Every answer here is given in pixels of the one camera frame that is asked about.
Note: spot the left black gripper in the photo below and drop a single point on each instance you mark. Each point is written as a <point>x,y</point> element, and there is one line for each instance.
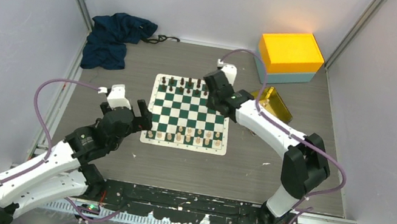
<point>145,123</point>

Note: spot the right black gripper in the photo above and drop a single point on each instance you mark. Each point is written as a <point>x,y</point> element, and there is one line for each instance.
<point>210,102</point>

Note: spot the gold metal tin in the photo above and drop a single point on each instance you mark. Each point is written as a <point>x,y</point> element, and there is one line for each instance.
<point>271,101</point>

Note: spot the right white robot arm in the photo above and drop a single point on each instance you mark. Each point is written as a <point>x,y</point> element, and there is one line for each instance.
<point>304,162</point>

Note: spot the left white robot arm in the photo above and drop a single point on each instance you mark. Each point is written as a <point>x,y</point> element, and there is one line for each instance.
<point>66,168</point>

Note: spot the green white chess board mat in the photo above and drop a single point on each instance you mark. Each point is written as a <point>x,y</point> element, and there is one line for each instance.
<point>181,101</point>

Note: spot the light blue box base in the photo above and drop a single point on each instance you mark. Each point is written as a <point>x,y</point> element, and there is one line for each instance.
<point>284,77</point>

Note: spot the yellow box lid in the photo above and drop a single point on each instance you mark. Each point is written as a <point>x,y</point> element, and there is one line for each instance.
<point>303,45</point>

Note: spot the dark blue cloth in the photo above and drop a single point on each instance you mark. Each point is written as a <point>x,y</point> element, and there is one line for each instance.
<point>106,43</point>

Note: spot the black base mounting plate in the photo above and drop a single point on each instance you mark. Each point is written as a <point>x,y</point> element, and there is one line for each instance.
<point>179,207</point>

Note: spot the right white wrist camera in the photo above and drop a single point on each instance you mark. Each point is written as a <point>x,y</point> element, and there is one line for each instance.
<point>228,69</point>

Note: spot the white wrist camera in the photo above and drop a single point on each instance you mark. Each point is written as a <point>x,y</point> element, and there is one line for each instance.
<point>116,96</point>
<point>228,69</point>

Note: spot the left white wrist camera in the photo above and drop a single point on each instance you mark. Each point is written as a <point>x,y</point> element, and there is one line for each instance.
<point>116,96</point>

